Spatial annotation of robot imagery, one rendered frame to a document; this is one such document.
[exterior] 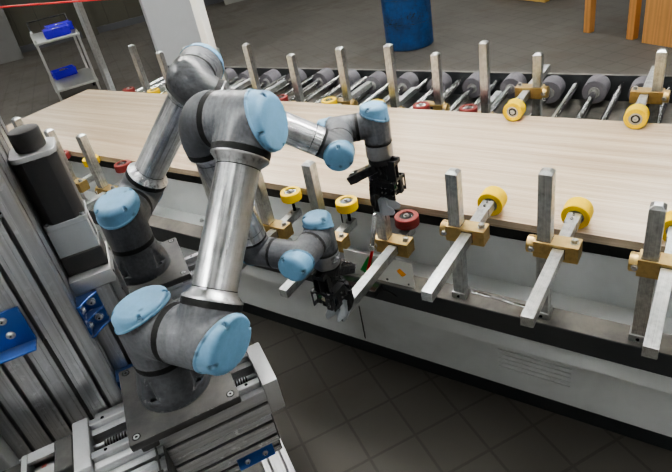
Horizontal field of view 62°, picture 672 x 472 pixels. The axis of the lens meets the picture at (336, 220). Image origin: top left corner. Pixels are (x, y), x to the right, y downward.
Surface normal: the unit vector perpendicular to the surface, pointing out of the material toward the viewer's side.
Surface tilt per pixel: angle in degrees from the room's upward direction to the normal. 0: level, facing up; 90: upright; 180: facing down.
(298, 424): 0
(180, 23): 90
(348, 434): 0
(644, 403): 90
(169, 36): 90
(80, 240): 90
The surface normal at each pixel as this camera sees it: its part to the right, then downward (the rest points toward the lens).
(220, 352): 0.86, 0.22
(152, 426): -0.17, -0.84
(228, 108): -0.40, -0.28
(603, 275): -0.52, 0.52
